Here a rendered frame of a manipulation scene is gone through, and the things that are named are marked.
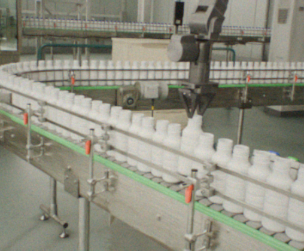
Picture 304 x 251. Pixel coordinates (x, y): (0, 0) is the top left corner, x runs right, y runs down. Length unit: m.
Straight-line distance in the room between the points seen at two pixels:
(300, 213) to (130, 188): 0.56
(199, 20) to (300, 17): 6.21
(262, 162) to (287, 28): 6.28
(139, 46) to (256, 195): 4.49
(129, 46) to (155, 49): 0.35
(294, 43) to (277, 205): 6.34
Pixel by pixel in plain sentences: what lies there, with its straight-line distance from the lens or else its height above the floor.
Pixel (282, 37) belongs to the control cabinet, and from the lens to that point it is 7.34.
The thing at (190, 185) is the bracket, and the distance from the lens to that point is 1.06.
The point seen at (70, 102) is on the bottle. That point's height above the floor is 1.13.
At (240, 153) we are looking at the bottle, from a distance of 1.07.
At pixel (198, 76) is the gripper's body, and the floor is 1.32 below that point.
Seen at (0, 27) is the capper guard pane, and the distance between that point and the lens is 6.58.
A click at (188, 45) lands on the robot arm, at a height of 1.40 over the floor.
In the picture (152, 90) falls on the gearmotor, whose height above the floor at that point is 0.99.
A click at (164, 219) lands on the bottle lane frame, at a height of 0.91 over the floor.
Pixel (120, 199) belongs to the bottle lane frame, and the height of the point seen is 0.89.
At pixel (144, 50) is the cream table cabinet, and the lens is 5.46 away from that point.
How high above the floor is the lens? 1.46
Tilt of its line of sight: 13 degrees down
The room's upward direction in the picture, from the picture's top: 3 degrees clockwise
